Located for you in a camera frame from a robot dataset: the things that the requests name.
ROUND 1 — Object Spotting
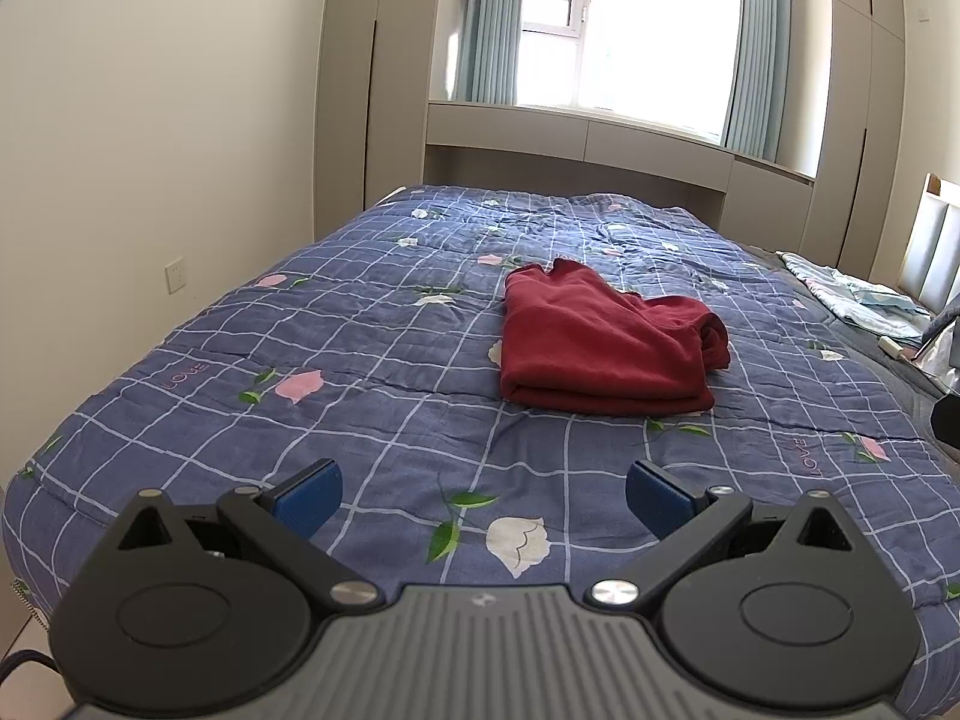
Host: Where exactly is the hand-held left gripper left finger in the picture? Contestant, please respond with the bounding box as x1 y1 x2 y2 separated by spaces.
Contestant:
111 457 387 616

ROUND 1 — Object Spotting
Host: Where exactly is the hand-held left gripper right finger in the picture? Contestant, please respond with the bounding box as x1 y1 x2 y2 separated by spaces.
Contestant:
583 460 854 612

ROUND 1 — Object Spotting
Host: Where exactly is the red long-sleeve shirt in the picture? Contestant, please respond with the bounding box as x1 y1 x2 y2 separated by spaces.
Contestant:
499 257 732 419

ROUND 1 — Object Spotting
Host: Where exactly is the grey quilted blanket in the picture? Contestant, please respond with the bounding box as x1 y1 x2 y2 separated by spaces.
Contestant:
911 291 960 395

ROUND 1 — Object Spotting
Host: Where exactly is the light blue patterned cloth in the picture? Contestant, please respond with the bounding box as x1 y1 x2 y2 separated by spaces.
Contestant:
776 250 935 337

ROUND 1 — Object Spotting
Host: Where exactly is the blue floral checked quilt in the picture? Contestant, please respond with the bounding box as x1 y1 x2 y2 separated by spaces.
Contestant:
0 184 960 661

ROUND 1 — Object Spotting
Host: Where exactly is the padded grey headboard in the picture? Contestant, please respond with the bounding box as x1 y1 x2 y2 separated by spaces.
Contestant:
896 172 960 312

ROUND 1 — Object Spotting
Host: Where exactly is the beige wardrobe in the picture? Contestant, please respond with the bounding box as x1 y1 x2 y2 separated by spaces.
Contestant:
806 0 912 282
315 0 451 241

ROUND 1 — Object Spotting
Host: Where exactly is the light blue curtain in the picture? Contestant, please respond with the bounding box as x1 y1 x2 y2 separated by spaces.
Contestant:
720 0 792 162
448 0 533 106

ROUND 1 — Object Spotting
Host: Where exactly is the window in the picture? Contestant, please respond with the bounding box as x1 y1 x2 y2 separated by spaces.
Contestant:
517 0 743 143

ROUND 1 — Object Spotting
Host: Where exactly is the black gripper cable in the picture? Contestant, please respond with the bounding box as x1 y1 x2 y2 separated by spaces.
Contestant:
0 649 65 691

